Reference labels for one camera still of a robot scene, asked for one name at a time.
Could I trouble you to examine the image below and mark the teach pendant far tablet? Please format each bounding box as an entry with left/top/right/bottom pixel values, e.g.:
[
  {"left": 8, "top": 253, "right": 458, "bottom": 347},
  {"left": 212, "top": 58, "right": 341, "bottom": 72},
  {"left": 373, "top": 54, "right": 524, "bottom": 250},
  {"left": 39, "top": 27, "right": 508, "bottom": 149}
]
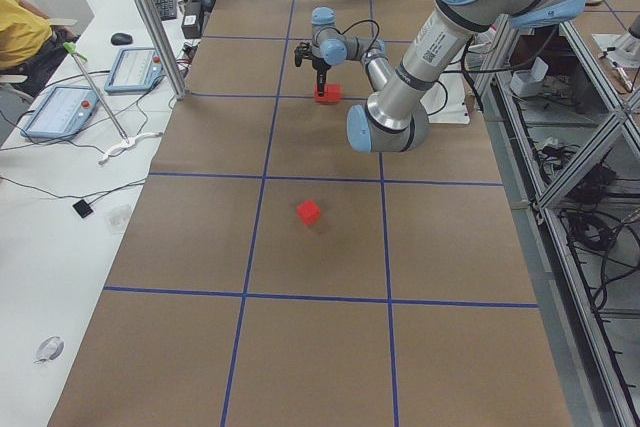
[{"left": 104, "top": 47, "right": 164, "bottom": 95}]

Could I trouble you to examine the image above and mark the black computer mouse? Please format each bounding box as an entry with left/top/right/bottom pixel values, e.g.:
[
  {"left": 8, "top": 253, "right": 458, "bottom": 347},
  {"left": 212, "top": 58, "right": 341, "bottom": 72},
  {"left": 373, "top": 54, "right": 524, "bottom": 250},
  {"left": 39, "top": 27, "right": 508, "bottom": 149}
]
[{"left": 110, "top": 32, "right": 133, "bottom": 46}]

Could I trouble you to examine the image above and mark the metal reacher grabber stick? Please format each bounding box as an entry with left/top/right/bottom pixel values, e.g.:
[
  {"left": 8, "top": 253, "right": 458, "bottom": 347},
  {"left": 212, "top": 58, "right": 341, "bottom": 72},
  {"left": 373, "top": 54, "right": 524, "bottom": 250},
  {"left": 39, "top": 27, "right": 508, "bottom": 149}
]
[{"left": 62, "top": 41, "right": 164, "bottom": 166}]

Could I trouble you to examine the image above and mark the red cube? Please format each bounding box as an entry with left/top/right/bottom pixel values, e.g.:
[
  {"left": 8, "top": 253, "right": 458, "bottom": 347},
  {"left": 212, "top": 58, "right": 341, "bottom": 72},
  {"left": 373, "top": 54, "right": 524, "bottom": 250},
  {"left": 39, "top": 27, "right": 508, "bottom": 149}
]
[{"left": 324, "top": 84, "right": 342, "bottom": 103}]

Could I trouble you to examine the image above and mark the person in yellow shirt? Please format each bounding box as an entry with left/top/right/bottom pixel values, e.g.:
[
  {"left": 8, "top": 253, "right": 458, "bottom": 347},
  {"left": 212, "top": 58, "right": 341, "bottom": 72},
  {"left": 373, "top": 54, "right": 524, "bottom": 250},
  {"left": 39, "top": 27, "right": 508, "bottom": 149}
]
[{"left": 1, "top": 0, "right": 78, "bottom": 97}]

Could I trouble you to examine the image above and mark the aluminium frame post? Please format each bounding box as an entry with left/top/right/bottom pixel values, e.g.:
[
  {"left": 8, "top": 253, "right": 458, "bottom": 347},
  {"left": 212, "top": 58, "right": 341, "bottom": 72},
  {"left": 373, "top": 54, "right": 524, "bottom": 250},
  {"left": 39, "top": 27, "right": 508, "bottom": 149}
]
[{"left": 134, "top": 0, "right": 187, "bottom": 100}]

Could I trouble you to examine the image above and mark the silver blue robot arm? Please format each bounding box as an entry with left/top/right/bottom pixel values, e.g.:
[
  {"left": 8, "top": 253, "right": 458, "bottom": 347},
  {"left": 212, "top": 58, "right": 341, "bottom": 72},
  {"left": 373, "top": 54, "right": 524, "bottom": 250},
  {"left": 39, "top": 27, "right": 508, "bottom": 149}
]
[
  {"left": 346, "top": 0, "right": 586, "bottom": 153},
  {"left": 308, "top": 6, "right": 391, "bottom": 103}
]

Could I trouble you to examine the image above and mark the teach pendant tablet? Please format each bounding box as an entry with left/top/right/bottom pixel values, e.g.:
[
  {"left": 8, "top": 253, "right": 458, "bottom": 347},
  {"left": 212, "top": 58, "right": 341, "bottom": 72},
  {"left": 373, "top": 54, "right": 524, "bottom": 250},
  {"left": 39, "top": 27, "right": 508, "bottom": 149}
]
[
  {"left": 21, "top": 86, "right": 98, "bottom": 140},
  {"left": 104, "top": 47, "right": 164, "bottom": 95}
]

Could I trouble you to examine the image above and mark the red cube block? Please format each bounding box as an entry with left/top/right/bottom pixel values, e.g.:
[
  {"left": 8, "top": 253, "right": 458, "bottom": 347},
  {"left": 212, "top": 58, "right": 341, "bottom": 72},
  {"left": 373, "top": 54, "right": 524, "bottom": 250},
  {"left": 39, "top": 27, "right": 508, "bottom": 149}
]
[
  {"left": 296, "top": 199, "right": 322, "bottom": 226},
  {"left": 314, "top": 90, "right": 328, "bottom": 103}
]

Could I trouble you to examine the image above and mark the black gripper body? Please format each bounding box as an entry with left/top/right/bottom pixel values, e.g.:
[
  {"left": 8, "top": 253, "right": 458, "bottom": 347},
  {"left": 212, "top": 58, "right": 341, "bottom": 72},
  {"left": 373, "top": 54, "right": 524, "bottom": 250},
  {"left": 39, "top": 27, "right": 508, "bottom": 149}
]
[{"left": 311, "top": 54, "right": 331, "bottom": 72}]

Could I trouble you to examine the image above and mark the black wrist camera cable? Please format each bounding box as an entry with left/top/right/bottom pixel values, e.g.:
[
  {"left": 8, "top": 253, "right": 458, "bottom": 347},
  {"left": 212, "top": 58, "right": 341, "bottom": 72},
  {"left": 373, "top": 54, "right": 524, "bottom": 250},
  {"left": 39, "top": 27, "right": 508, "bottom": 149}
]
[{"left": 339, "top": 19, "right": 381, "bottom": 56}]

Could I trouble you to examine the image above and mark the teach pendant near tablet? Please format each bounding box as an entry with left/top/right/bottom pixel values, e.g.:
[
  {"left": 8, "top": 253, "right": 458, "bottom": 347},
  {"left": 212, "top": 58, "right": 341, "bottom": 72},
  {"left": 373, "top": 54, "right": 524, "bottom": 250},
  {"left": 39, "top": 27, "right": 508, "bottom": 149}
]
[{"left": 21, "top": 86, "right": 98, "bottom": 140}]

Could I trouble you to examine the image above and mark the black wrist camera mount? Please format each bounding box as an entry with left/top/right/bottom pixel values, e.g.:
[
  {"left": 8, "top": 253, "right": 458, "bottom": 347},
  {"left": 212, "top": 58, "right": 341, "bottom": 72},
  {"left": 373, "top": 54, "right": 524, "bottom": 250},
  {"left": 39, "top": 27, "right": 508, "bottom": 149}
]
[{"left": 294, "top": 42, "right": 314, "bottom": 67}]

